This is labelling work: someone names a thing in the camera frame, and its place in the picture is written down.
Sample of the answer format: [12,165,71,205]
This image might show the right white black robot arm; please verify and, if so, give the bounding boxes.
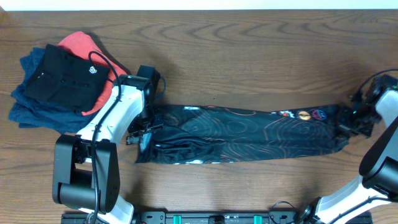
[302,90,397,224]

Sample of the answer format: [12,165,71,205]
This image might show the folded navy blue shirt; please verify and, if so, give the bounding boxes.
[9,47,95,134]

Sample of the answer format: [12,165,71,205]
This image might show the black orange-patterned jersey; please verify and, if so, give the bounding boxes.
[136,105,349,164]

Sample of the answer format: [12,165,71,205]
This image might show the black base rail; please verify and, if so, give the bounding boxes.
[60,210,374,224]

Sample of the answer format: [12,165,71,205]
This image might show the folded black shirt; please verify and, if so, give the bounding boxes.
[24,44,110,112]

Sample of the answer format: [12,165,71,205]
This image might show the folded red shirt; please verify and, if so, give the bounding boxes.
[57,31,127,116]

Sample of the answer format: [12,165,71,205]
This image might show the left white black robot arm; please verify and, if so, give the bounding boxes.
[52,75,161,223]

